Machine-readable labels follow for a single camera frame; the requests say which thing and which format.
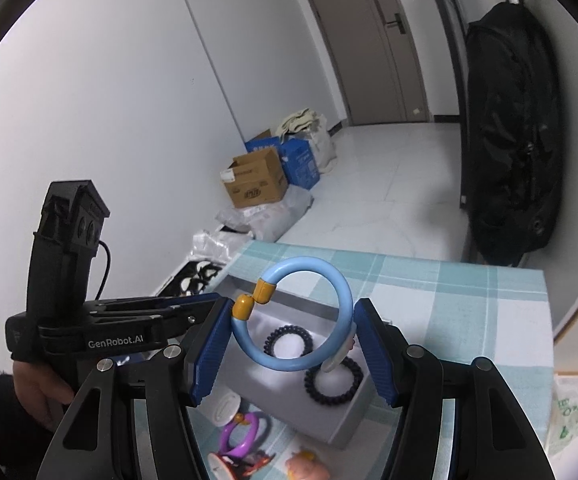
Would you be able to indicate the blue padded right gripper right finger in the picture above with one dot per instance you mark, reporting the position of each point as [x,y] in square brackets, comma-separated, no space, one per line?
[382,346]

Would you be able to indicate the brown cardboard box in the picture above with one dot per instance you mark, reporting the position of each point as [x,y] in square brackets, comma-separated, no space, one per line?
[254,179]

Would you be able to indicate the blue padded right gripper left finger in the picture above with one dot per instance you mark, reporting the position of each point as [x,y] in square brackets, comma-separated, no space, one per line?
[207,345]

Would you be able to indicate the white green plastic bag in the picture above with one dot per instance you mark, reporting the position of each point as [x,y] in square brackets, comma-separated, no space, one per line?
[563,426]

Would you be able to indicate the person's left hand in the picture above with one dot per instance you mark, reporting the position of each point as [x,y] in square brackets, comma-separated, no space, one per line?
[41,392]

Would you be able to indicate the grey open cardboard box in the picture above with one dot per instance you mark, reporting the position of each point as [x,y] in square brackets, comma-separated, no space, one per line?
[308,301]

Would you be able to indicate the pink pig toy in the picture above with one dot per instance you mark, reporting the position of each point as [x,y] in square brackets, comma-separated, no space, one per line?
[304,465]

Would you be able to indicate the grey plastic mailer bags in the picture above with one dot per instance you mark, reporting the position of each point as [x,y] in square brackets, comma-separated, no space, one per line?
[266,223]

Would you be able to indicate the grey door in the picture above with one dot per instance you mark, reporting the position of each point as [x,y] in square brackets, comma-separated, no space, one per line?
[374,59]

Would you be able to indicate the blue cardboard box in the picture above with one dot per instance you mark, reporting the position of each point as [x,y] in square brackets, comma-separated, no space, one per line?
[295,155]

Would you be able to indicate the black white sneakers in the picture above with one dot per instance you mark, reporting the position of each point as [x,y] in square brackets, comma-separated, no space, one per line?
[192,279]

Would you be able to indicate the teal plaid tablecloth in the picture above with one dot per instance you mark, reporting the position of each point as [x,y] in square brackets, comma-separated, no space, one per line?
[456,310]

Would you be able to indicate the penguin badge with red trim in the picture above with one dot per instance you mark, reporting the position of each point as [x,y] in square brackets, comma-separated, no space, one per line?
[223,467]

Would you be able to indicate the white oval hair clip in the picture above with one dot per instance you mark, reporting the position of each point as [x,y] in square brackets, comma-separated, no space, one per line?
[220,406]

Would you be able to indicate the white tote bag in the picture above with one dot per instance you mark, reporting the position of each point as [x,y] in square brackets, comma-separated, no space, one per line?
[311,127]

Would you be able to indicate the black hanging garment bag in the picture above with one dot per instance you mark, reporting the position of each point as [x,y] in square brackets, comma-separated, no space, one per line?
[515,134]

